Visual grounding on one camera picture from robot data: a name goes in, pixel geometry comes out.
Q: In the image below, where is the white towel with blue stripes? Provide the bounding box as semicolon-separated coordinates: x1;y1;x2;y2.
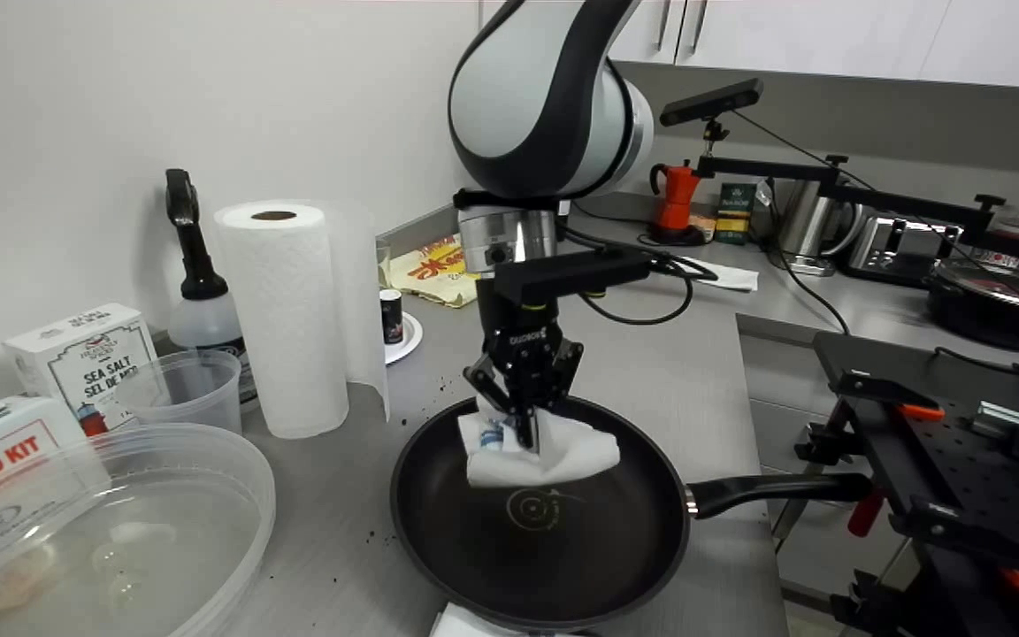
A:
457;399;621;488

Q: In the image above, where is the red moka pot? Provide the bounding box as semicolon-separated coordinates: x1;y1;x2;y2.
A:
646;163;702;246

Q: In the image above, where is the silver kettle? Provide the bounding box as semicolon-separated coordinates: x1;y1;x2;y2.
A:
778;181;856;264

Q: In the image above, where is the white sea salt box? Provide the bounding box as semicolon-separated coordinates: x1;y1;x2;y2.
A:
3;304;155;436

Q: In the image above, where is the dark spice jar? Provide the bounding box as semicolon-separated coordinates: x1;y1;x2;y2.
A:
378;289;402;342

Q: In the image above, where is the silver toaster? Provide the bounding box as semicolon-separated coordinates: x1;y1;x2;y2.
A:
848;212;961;285

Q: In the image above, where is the crumpled white blue cloth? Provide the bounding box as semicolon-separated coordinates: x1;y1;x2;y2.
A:
427;605;511;637

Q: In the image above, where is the spray bottle with black trigger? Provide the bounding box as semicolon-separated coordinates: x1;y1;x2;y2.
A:
166;166;239;345

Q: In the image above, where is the first aid kit box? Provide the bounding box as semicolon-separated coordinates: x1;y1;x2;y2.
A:
0;396;108;537

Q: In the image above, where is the white round plate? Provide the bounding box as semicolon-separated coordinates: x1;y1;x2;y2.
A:
385;311;424;368

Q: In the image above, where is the large clear plastic bowl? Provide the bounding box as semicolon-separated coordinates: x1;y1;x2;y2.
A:
0;423;276;637

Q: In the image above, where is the yellow printed cloth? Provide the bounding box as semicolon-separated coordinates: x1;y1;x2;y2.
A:
383;232;476;307

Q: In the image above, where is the white paper towel roll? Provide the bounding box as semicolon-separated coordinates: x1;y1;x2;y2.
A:
215;202;349;439

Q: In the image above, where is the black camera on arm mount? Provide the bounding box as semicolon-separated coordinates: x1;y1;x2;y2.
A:
659;79;764;128

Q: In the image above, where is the black frying pan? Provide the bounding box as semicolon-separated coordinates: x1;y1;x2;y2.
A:
388;396;875;631

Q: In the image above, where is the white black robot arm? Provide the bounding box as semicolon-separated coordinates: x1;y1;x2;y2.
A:
444;0;651;449

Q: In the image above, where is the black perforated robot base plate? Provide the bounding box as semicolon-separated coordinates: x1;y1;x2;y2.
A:
815;332;1019;637

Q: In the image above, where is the white upper cabinet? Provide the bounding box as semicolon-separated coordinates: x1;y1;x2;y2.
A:
608;0;1019;88

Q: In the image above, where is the folded white cloth on counter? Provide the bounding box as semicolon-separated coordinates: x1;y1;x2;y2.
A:
678;255;757;294

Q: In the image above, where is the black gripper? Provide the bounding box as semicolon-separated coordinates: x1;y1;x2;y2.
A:
464;279;585;453

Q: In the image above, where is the small clear plastic container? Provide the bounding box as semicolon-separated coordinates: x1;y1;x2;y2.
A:
146;351;239;432

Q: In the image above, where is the black round pan at right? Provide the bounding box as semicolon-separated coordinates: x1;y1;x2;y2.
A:
928;263;1019;351

